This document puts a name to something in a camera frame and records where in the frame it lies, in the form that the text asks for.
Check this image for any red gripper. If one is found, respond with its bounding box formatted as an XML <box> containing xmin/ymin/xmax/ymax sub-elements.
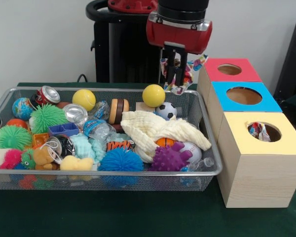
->
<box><xmin>146</xmin><ymin>11</ymin><xmax>213</xmax><ymax>86</ymax></box>

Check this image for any wooden box with three holes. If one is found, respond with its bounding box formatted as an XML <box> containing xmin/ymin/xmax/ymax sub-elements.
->
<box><xmin>196</xmin><ymin>58</ymin><xmax>296</xmax><ymax>208</ymax></box>

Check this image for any clear mesh bin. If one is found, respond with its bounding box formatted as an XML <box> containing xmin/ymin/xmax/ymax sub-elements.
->
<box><xmin>0</xmin><ymin>86</ymin><xmax>223</xmax><ymax>193</ymax></box>

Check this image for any smooth yellow ball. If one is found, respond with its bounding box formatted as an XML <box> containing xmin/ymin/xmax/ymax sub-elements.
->
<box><xmin>142</xmin><ymin>84</ymin><xmax>166</xmax><ymax>108</ymax></box>

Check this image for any small soccer ball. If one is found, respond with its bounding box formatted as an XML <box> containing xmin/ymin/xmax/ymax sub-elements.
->
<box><xmin>154</xmin><ymin>102</ymin><xmax>178</xmax><ymax>121</ymax></box>

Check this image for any cream waffle cloth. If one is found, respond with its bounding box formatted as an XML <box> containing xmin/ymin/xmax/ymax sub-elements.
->
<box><xmin>120</xmin><ymin>110</ymin><xmax>212</xmax><ymax>163</ymax></box>

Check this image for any brown striped wooden burger toy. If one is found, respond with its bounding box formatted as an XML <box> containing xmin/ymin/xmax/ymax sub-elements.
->
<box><xmin>108</xmin><ymin>98</ymin><xmax>130</xmax><ymax>124</ymax></box>

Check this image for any purple spiky toy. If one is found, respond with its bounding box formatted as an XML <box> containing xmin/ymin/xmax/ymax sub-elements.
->
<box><xmin>149</xmin><ymin>141</ymin><xmax>194</xmax><ymax>172</ymax></box>

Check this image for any yellow tennis-seam ball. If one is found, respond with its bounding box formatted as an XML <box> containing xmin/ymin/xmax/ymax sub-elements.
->
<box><xmin>72</xmin><ymin>88</ymin><xmax>97</xmax><ymax>112</ymax></box>

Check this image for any blue spiky ball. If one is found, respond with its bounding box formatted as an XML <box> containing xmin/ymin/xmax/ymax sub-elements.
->
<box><xmin>98</xmin><ymin>147</ymin><xmax>144</xmax><ymax>172</ymax></box>

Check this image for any red drink can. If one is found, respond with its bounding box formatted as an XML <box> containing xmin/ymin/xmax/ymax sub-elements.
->
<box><xmin>29</xmin><ymin>85</ymin><xmax>61</xmax><ymax>109</ymax></box>

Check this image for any green spiky ball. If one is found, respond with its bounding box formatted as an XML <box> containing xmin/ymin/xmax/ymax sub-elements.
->
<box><xmin>29</xmin><ymin>103</ymin><xmax>69</xmax><ymax>134</ymax></box>
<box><xmin>0</xmin><ymin>125</ymin><xmax>33</xmax><ymax>151</ymax></box>

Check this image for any dark green tablecloth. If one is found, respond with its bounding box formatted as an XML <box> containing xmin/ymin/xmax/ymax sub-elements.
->
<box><xmin>0</xmin><ymin>82</ymin><xmax>296</xmax><ymax>237</ymax></box>

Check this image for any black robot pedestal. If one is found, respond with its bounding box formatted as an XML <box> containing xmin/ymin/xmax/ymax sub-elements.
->
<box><xmin>85</xmin><ymin>0</ymin><xmax>188</xmax><ymax>84</ymax></box>

